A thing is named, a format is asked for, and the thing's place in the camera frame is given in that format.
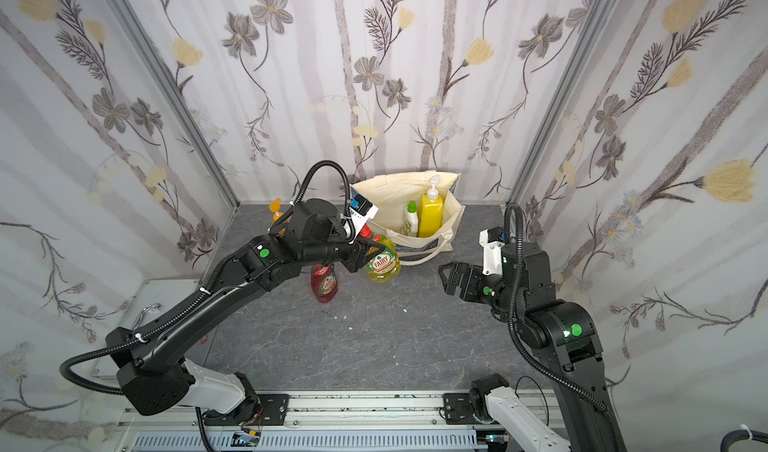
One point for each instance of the red dish soap bottle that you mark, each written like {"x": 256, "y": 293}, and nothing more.
{"x": 324, "y": 283}

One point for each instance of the green red-capped dish soap bottle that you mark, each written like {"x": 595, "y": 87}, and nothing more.
{"x": 385, "y": 266}

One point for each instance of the orange dish soap bottle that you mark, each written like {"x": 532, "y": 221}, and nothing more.
{"x": 275, "y": 209}

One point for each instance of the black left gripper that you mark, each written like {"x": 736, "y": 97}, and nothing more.
{"x": 360, "y": 253}

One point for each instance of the cream canvas starry-night shopping bag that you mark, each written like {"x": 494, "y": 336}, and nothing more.
{"x": 391, "y": 194}

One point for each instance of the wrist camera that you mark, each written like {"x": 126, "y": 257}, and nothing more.
{"x": 361, "y": 210}
{"x": 492, "y": 241}

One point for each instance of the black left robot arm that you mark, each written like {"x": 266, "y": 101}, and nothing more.
{"x": 149, "y": 365}

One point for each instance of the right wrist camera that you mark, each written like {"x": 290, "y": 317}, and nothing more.
{"x": 492, "y": 241}

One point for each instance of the white green-capped soap bottle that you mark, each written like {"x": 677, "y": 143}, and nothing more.
{"x": 410, "y": 220}

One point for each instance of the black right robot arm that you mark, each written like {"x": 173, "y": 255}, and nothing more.
{"x": 555, "y": 337}

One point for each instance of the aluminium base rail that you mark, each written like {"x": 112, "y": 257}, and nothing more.
{"x": 408, "y": 420}

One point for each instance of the yellow pump dish soap bottle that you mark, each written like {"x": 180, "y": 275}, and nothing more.
{"x": 430, "y": 209}

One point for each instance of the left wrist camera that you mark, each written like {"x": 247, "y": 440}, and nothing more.
{"x": 361, "y": 210}

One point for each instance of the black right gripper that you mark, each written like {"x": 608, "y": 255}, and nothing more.
{"x": 471, "y": 280}

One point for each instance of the grey metal box with handle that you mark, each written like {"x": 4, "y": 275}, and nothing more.
{"x": 154, "y": 298}

